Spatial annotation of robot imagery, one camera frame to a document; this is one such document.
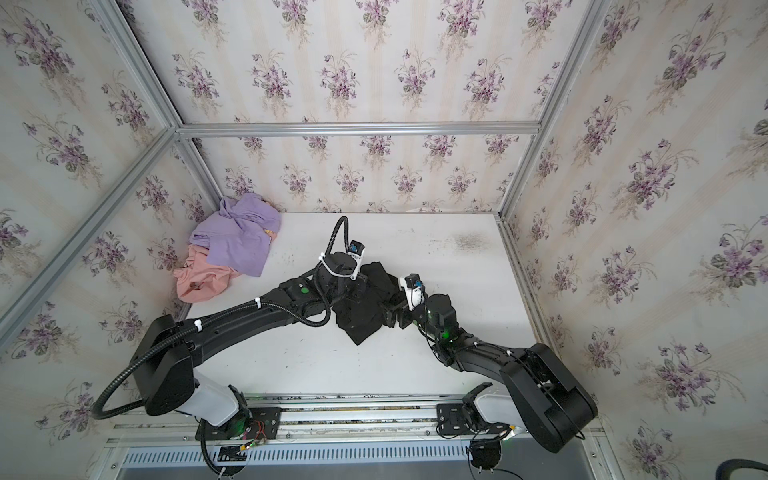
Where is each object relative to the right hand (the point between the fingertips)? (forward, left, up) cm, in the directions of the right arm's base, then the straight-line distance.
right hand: (388, 297), depth 83 cm
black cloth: (-5, +7, -2) cm, 8 cm away
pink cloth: (+11, +61, -6) cm, 62 cm away
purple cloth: (+28, +52, -4) cm, 59 cm away
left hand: (+5, +6, +6) cm, 10 cm away
